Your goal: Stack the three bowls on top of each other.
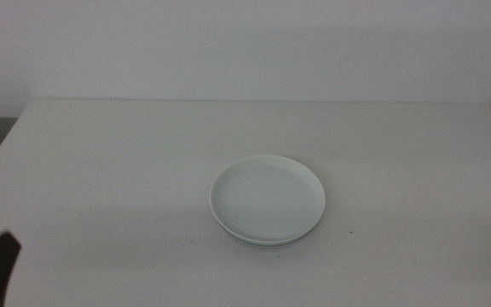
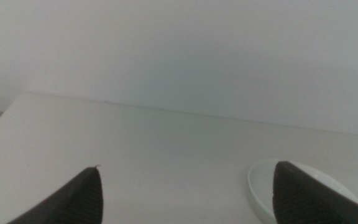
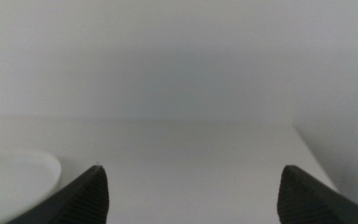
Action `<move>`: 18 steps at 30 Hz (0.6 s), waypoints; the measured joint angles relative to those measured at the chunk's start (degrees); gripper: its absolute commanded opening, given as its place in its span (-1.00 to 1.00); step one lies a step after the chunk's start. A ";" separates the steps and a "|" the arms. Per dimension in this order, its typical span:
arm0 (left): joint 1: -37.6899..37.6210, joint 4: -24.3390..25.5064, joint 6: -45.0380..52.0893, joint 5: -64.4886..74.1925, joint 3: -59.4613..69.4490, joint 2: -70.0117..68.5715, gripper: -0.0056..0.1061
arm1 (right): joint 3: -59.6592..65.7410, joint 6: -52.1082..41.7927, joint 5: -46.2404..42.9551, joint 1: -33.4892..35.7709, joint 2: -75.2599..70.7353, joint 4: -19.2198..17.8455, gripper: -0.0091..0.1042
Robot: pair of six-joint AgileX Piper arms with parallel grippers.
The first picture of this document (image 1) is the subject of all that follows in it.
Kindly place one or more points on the white shallow bowl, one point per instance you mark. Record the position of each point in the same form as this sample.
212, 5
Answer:
267, 200

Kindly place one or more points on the green shallow bowl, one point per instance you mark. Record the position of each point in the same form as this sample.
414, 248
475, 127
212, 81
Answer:
267, 245

